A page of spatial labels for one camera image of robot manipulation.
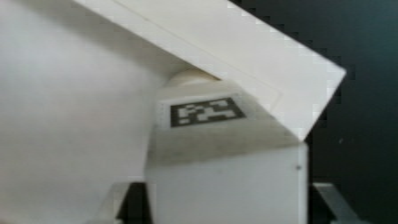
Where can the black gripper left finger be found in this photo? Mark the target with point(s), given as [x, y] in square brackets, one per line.
[124, 207]

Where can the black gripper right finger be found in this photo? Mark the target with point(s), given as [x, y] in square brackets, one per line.
[331, 210]

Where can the white table leg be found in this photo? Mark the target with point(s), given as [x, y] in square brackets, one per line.
[226, 164]

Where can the white square tabletop tray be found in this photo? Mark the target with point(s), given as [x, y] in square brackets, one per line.
[80, 72]

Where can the white U-shaped obstacle fence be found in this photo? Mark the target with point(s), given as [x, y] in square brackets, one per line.
[288, 75]

